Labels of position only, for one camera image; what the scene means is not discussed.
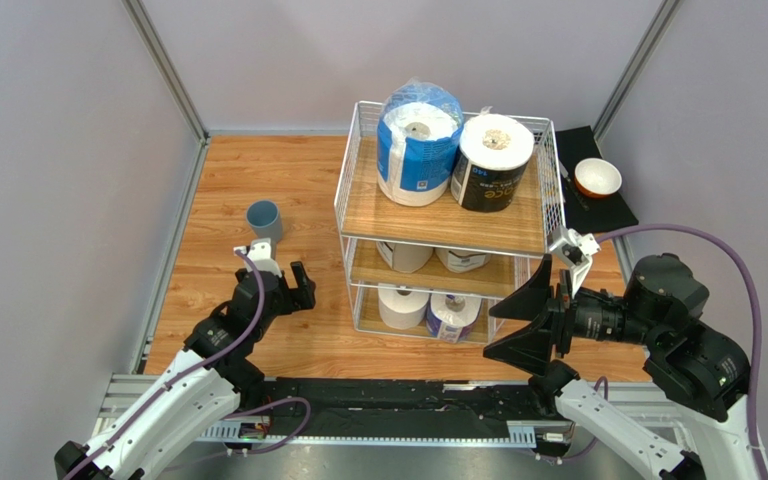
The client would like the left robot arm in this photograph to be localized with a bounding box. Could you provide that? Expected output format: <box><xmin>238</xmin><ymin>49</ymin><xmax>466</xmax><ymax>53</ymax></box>
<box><xmin>54</xmin><ymin>260</ymin><xmax>316</xmax><ymax>479</ymax></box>

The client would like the dark handled knife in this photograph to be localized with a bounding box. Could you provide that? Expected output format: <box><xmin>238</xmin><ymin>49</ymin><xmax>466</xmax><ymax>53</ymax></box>
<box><xmin>558</xmin><ymin>162</ymin><xmax>590</xmax><ymax>212</ymax></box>

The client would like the blue grey cup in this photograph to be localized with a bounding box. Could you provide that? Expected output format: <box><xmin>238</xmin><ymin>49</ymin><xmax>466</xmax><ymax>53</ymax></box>
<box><xmin>246</xmin><ymin>199</ymin><xmax>284</xmax><ymax>243</ymax></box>

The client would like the white wire wooden shelf rack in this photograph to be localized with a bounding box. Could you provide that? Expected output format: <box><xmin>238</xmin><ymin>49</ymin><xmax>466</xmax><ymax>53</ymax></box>
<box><xmin>334</xmin><ymin>101</ymin><xmax>565</xmax><ymax>344</ymax></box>

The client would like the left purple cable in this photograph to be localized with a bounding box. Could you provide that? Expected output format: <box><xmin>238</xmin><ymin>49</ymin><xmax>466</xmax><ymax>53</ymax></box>
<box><xmin>64</xmin><ymin>249</ymin><xmax>313</xmax><ymax>480</ymax></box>

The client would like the blue paper towel roll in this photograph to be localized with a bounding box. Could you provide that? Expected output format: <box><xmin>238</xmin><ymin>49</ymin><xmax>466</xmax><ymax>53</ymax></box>
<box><xmin>376</xmin><ymin>78</ymin><xmax>465</xmax><ymax>207</ymax></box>

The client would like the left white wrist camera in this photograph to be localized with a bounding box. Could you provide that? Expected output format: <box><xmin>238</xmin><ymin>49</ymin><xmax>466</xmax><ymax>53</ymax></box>
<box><xmin>233</xmin><ymin>238</ymin><xmax>283</xmax><ymax>277</ymax></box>

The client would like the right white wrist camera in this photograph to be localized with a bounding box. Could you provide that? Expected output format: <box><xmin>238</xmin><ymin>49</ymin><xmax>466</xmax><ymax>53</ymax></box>
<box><xmin>549</xmin><ymin>225</ymin><xmax>601</xmax><ymax>296</ymax></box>

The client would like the plain white paper towel roll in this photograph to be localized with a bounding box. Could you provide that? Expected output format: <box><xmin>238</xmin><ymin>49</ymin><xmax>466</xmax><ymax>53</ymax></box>
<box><xmin>378</xmin><ymin>284</ymin><xmax>430</xmax><ymax>330</ymax></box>

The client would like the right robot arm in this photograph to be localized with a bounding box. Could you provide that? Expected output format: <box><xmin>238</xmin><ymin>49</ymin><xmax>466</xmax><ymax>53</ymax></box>
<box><xmin>483</xmin><ymin>253</ymin><xmax>768</xmax><ymax>479</ymax></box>

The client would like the white roll blue label wrapper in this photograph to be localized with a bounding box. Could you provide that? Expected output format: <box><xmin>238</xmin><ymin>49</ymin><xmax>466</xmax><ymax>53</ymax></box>
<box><xmin>425</xmin><ymin>293</ymin><xmax>483</xmax><ymax>343</ymax></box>

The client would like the purple cable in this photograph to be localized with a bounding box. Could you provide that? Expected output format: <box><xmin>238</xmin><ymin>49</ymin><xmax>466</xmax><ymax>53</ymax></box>
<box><xmin>534</xmin><ymin>223</ymin><xmax>768</xmax><ymax>480</ymax></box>
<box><xmin>64</xmin><ymin>249</ymin><xmax>313</xmax><ymax>480</ymax></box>

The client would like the brown paper roll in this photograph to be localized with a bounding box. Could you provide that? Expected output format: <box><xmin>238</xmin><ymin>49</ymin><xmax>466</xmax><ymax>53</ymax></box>
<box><xmin>435</xmin><ymin>247</ymin><xmax>492</xmax><ymax>273</ymax></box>
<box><xmin>376</xmin><ymin>241</ymin><xmax>434</xmax><ymax>273</ymax></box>

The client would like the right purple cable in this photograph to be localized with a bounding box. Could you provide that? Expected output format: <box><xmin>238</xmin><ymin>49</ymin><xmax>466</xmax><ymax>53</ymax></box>
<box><xmin>534</xmin><ymin>223</ymin><xmax>768</xmax><ymax>480</ymax></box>

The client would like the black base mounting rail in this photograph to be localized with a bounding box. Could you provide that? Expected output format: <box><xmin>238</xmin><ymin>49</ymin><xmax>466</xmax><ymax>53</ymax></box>
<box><xmin>229</xmin><ymin>378</ymin><xmax>575</xmax><ymax>443</ymax></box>

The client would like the white roll dark brown wrapper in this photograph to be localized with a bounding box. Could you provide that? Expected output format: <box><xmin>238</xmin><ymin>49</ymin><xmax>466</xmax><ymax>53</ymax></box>
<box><xmin>450</xmin><ymin>107</ymin><xmax>535</xmax><ymax>213</ymax></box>

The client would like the orange white bowl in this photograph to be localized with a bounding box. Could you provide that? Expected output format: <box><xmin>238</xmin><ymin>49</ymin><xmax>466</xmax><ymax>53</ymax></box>
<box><xmin>574</xmin><ymin>158</ymin><xmax>623</xmax><ymax>199</ymax></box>

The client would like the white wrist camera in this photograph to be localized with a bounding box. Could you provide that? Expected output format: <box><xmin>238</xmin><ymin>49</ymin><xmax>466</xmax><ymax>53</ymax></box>
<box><xmin>233</xmin><ymin>238</ymin><xmax>283</xmax><ymax>277</ymax></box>
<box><xmin>549</xmin><ymin>225</ymin><xmax>601</xmax><ymax>296</ymax></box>

